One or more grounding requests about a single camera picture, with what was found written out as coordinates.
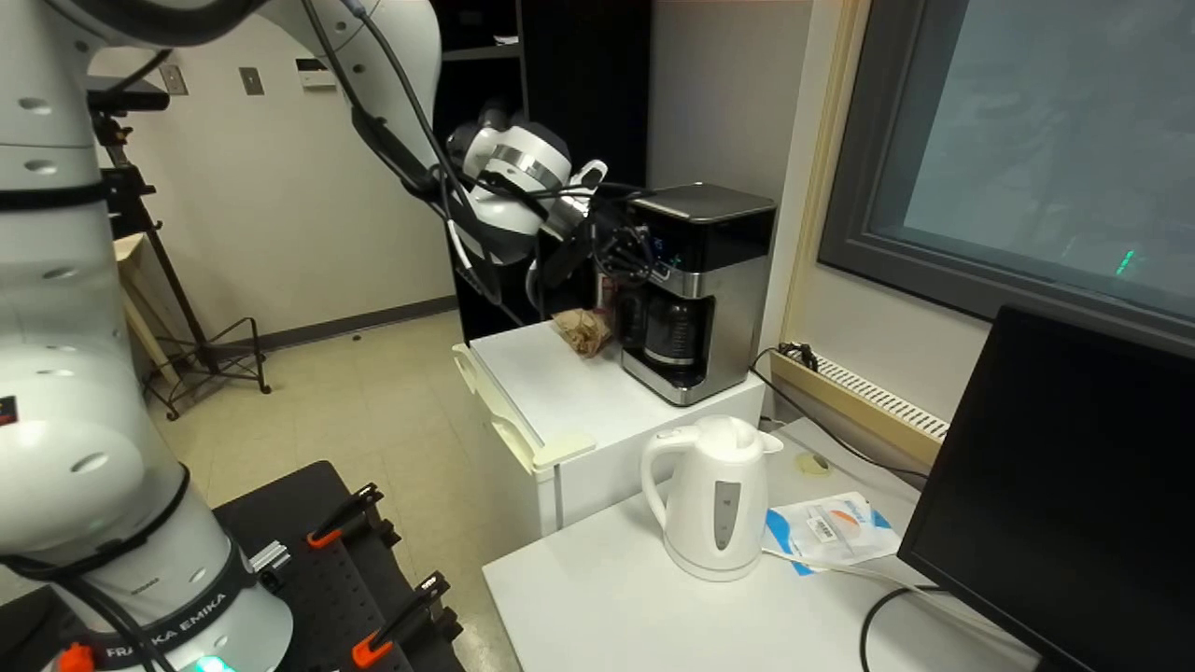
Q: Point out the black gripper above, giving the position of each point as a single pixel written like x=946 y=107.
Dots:
x=575 y=256

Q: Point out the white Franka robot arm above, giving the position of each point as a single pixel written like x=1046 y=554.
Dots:
x=75 y=376

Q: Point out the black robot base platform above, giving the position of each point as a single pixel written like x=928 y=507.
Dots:
x=338 y=583

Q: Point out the black silver coffeemaker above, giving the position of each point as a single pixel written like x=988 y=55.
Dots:
x=702 y=293

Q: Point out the brown crumpled paper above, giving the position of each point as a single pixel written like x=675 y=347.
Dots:
x=585 y=332

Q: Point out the white mini fridge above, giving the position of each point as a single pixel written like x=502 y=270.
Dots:
x=585 y=413

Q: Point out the black tall cabinet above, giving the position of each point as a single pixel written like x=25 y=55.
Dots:
x=598 y=76

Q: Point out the white electric kettle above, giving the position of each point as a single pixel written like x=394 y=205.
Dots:
x=711 y=498

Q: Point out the blue white packet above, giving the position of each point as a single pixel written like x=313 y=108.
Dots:
x=828 y=529

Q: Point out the orange black clamp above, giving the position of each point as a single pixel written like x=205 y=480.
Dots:
x=399 y=620
x=340 y=515

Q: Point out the black tripod stand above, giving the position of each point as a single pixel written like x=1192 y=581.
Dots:
x=163 y=273

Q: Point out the black computer monitor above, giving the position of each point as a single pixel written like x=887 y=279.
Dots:
x=1068 y=498

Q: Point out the wooden stool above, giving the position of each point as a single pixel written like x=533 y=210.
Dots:
x=136 y=311

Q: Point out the dark window frame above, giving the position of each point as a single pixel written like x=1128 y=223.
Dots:
x=862 y=188

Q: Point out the small grey wall plate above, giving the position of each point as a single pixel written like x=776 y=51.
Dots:
x=253 y=79

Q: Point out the black camera on tripod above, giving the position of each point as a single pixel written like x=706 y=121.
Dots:
x=132 y=98

